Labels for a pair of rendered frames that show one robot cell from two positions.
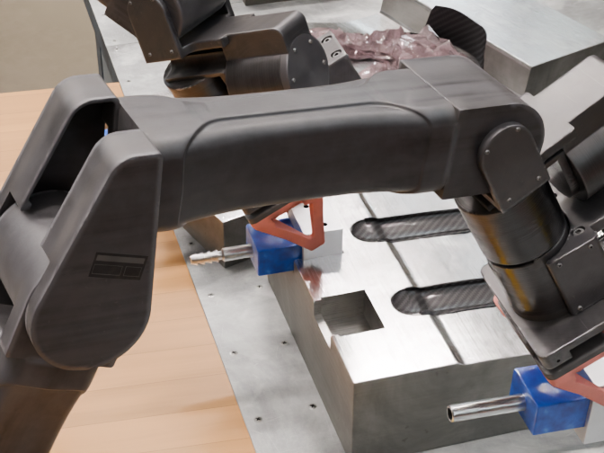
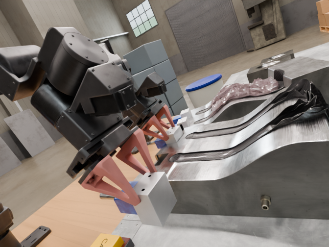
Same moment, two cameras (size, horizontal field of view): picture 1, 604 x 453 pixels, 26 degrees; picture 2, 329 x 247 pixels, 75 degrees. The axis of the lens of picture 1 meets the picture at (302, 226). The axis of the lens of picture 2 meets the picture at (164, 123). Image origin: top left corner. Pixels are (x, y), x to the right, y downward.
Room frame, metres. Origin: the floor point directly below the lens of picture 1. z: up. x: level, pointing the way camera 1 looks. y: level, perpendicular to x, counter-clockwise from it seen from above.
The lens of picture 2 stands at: (0.58, -0.46, 1.10)
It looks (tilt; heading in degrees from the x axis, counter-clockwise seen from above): 15 degrees down; 52
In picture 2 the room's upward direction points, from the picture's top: 24 degrees counter-clockwise
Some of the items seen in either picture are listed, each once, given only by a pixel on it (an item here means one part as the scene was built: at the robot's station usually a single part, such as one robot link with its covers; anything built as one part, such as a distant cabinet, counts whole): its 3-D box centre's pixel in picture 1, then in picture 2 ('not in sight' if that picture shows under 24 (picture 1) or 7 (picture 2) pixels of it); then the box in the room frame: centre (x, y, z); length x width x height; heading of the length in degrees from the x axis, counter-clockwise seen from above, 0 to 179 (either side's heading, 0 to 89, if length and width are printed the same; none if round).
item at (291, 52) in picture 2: not in sight; (277, 61); (1.92, 0.03, 0.83); 0.17 x 0.13 x 0.06; 106
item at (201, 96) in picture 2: not in sight; (210, 102); (2.93, 1.37, 0.32); 0.52 x 0.52 x 0.64
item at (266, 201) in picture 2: not in sight; (265, 203); (0.82, -0.30, 0.84); 0.02 x 0.01 x 0.02; 16
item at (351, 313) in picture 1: (348, 331); (159, 165); (0.84, -0.04, 0.87); 0.05 x 0.05 x 0.04; 16
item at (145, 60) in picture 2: not in sight; (131, 103); (2.45, 2.45, 0.69); 1.37 x 0.91 x 1.39; 102
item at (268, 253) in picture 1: (262, 248); (161, 140); (0.93, 0.03, 0.89); 0.13 x 0.05 x 0.05; 106
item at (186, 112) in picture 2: not in sight; (176, 120); (1.16, 0.19, 0.86); 0.13 x 0.05 x 0.05; 123
